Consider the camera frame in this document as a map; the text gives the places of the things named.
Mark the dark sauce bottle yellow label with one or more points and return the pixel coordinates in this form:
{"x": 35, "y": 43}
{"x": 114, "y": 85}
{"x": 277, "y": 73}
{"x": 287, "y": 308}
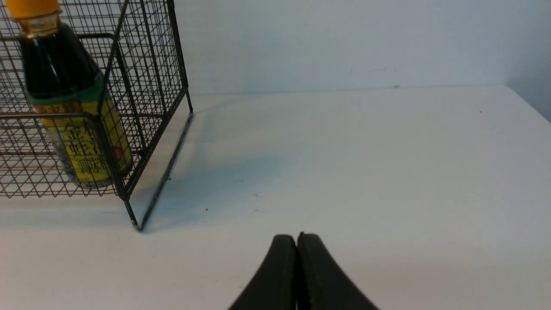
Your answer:
{"x": 63, "y": 81}

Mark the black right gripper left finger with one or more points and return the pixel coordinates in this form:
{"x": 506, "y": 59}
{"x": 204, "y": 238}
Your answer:
{"x": 272, "y": 286}

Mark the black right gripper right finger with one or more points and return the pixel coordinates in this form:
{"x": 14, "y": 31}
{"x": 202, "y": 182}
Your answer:
{"x": 323, "y": 285}

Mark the black wire mesh shelf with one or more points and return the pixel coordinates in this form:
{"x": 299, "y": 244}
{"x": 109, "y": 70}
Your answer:
{"x": 136, "y": 44}

